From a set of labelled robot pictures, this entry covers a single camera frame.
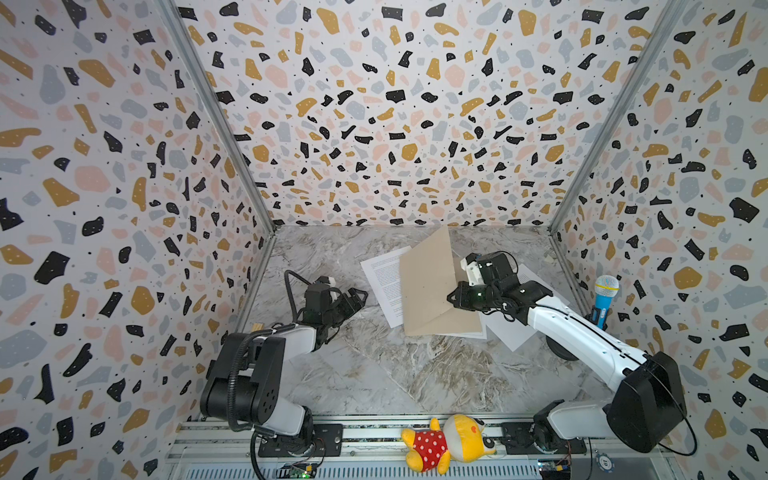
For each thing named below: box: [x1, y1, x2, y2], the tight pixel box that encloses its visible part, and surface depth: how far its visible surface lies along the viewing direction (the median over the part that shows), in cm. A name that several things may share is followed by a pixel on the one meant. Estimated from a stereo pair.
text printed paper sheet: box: [360, 246, 413, 328], surface depth 108 cm
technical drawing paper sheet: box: [446, 322, 487, 339], surface depth 94 cm
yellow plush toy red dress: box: [402, 414, 496, 475], surface depth 69 cm
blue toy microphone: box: [592, 274, 620, 329], surface depth 76 cm
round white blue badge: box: [596, 452, 615, 473], surface depth 73 cm
